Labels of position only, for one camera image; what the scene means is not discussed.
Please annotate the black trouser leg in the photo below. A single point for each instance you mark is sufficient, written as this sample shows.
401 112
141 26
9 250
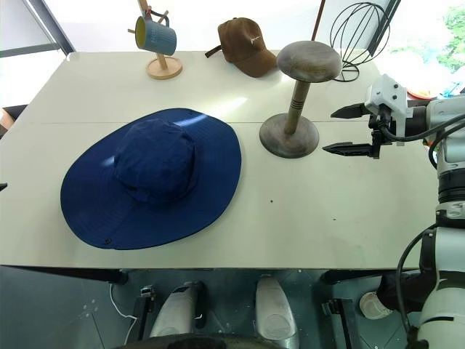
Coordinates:
403 291

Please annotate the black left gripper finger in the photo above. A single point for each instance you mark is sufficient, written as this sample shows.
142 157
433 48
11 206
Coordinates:
3 187

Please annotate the wooden mushroom hat stand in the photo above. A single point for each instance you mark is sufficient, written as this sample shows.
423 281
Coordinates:
309 62

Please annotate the blue wide-brim hat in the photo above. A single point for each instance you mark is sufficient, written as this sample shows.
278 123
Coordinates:
156 171

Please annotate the white shoe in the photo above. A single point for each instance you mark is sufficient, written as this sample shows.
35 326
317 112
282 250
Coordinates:
372 305

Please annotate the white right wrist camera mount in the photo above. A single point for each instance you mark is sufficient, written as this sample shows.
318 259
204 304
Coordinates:
387 92

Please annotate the silver left robot foot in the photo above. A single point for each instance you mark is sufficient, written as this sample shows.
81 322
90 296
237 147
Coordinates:
174 309

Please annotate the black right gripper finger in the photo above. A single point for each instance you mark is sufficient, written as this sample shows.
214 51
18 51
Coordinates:
348 149
350 110

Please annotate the brown baseball cap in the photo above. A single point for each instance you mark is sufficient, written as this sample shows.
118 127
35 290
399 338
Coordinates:
243 43

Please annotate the silver robot foot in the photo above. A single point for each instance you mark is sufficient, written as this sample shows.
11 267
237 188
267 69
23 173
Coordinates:
174 309
274 309

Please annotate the light wooden mug tree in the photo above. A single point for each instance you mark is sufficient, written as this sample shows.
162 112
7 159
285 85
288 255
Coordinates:
164 67

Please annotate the brown slanted pole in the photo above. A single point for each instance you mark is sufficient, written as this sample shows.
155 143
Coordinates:
318 20

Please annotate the silver right robot foot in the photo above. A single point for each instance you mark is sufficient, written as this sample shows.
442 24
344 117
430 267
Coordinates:
274 309

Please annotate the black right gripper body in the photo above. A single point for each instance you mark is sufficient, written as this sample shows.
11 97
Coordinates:
381 127

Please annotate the orange plate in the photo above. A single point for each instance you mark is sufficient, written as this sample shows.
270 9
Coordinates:
421 93

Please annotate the blue ribbed mug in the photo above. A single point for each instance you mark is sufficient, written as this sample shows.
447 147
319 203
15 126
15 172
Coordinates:
160 36

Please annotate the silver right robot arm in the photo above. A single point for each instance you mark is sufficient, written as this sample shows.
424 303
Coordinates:
448 174

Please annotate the black table foot bar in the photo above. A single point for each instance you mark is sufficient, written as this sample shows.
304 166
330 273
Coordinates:
356 275
72 274

